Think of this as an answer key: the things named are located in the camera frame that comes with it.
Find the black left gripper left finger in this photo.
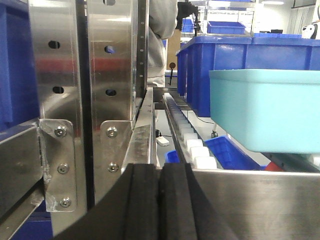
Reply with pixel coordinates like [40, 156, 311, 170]
[54, 163, 159, 240]

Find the light blue plastic bin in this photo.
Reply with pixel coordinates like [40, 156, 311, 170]
[211, 70, 320, 154]

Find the person in grey jacket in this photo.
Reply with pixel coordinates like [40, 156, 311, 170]
[147, 0, 178, 88]

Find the large dark blue crate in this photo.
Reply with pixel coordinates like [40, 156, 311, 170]
[176, 36, 320, 118]

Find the white roller conveyor chain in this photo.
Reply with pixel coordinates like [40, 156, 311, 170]
[162, 92, 218, 170]

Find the distant blue crate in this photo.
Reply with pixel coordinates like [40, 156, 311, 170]
[207, 21, 246, 35]

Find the white power strip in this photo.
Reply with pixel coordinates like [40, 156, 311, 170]
[155, 129, 170, 147]

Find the stainless steel conveyor frame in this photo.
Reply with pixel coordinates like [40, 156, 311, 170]
[0, 0, 320, 240]

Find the blue crate at left edge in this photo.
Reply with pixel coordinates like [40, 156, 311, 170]
[0, 0, 39, 131]

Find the blue crate on floor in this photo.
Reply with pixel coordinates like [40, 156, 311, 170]
[164, 135, 268, 171]

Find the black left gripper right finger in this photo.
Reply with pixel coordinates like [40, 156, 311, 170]
[158, 163, 238, 240]

